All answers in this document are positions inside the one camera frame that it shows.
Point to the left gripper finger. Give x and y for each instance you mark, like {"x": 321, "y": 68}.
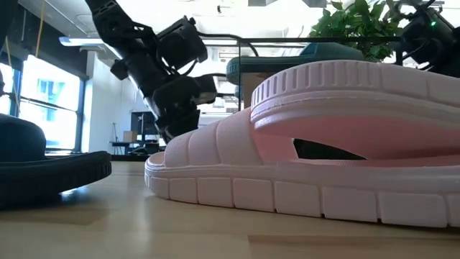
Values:
{"x": 168, "y": 129}
{"x": 188, "y": 122}

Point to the pink rubber slide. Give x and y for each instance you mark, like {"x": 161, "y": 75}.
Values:
{"x": 359, "y": 108}
{"x": 251, "y": 194}

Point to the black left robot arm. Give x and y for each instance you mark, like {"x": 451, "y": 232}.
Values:
{"x": 115, "y": 21}

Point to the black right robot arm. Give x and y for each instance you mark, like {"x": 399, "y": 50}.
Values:
{"x": 438, "y": 43}

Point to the black computer monitor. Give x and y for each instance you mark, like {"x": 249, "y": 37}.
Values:
{"x": 142, "y": 124}

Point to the brown cardboard box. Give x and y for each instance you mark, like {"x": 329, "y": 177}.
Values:
{"x": 130, "y": 136}

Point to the low black table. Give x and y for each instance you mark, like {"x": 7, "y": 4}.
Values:
{"x": 133, "y": 147}

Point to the long ceiling light fixture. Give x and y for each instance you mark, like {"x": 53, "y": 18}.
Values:
{"x": 79, "y": 40}

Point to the green leafy plant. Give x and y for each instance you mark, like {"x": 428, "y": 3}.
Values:
{"x": 355, "y": 25}

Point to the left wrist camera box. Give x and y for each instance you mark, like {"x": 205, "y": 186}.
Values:
{"x": 181, "y": 45}

